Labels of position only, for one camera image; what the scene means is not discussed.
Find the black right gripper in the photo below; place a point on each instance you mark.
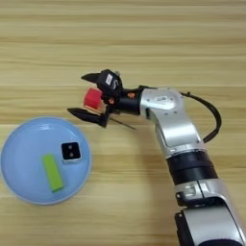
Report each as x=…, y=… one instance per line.
x=126, y=102

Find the red cube block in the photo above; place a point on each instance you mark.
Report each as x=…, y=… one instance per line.
x=93, y=97

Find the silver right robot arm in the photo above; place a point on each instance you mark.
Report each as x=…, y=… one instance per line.
x=182, y=128

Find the small black white-labelled box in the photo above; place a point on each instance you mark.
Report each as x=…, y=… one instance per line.
x=109, y=81

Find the black square silver-rimmed box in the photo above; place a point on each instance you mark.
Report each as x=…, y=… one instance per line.
x=70, y=151

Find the green rectangular block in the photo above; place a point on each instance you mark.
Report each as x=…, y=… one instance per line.
x=53, y=173

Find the light blue round plate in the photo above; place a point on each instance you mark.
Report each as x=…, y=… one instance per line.
x=22, y=179

